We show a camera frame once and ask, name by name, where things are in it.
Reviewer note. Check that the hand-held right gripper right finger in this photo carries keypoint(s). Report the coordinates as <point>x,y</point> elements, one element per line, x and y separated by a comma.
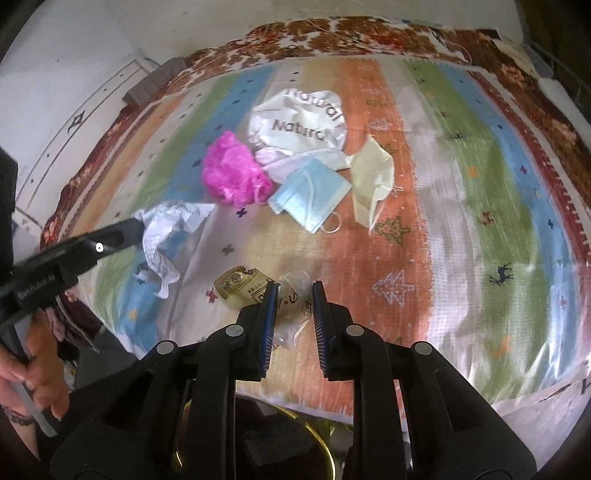
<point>318,323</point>

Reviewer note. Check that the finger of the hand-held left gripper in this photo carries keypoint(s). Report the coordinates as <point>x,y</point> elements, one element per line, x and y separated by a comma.
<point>111,242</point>

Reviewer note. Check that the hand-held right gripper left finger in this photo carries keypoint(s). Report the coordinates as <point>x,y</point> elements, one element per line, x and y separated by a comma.
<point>270,323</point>

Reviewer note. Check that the clear plastic wrapper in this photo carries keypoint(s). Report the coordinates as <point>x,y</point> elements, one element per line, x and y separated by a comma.
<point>295,295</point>

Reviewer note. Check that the yellow snack packet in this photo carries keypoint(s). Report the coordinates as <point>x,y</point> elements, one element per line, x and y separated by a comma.
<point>235,286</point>

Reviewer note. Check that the white paper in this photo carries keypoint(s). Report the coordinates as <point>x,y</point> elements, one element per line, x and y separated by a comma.
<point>161,240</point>

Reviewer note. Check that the black bin with gold rim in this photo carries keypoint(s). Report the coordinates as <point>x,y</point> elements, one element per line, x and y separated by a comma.
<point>295,429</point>

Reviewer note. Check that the blue face mask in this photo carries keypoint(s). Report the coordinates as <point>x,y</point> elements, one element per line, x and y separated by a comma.
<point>304,194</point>

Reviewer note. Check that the pink plastic bag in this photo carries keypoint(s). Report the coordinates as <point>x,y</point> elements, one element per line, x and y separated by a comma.
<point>231,170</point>

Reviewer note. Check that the pale yellow wrapper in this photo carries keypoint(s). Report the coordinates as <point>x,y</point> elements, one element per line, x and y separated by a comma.
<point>371,175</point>

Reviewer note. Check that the white thin plastic sheet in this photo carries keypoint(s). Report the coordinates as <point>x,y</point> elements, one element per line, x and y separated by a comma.
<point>281,164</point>

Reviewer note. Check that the white printed plastic bag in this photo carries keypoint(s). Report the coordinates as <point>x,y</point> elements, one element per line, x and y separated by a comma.
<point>295,120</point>

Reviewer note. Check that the person's left forearm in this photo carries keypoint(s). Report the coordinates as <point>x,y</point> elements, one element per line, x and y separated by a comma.
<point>14,438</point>

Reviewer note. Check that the person's left hand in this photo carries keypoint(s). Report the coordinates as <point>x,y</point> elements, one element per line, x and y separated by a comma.
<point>48,364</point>

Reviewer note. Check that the white decorated headboard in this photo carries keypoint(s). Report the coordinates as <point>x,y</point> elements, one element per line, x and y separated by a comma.
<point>83,120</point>

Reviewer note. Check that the grey rolled cloth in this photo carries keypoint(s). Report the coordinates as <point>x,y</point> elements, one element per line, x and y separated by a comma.
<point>147,83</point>

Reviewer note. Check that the striped colourful blanket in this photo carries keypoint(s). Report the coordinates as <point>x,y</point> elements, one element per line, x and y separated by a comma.
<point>461,184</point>

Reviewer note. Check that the brown floral blanket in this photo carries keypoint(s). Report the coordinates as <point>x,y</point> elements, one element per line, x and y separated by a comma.
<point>369,37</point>

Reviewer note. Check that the white pillow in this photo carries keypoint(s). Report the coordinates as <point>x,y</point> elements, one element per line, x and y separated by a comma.
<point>565,101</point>

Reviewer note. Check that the beige cloth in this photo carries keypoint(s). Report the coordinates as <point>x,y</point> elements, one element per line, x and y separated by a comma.
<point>512,53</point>

